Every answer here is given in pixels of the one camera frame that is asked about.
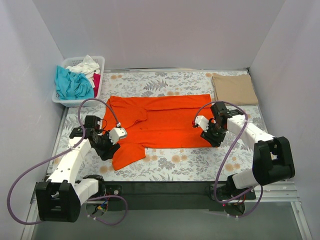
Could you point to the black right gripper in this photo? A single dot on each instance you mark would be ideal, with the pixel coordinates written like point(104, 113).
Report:
point(211, 137)

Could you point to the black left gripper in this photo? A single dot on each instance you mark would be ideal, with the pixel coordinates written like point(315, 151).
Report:
point(107, 150)

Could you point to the orange t shirt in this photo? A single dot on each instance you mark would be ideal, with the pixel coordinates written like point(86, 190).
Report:
point(154, 122)

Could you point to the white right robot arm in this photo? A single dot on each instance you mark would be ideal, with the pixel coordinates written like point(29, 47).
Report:
point(272, 156)

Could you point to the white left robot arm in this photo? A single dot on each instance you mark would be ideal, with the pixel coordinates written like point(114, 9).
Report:
point(60, 197)

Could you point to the floral patterned table mat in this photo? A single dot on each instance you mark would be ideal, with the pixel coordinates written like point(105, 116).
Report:
point(178, 164)

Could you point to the folded beige t shirt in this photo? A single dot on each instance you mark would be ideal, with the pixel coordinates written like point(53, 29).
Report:
point(237, 90)

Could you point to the teal t shirt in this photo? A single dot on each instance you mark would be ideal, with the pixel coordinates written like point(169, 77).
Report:
point(71, 86)

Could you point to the magenta t shirt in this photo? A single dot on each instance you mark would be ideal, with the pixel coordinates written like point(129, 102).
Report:
point(96, 81)

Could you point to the white t shirt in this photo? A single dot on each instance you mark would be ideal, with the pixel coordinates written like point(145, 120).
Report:
point(88, 67)

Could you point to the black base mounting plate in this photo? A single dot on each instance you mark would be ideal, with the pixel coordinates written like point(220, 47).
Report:
point(166, 195)

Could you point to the white plastic laundry basket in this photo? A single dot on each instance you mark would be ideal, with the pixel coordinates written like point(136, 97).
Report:
point(72, 62)

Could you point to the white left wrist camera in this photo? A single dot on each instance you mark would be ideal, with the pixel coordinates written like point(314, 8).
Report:
point(116, 134)

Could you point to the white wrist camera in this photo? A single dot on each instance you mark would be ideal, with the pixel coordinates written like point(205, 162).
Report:
point(201, 122)
point(116, 134)

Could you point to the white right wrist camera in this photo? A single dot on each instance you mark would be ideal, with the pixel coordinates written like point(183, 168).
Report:
point(201, 122)

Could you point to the aluminium frame rail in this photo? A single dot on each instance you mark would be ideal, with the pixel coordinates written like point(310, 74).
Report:
point(282, 191)

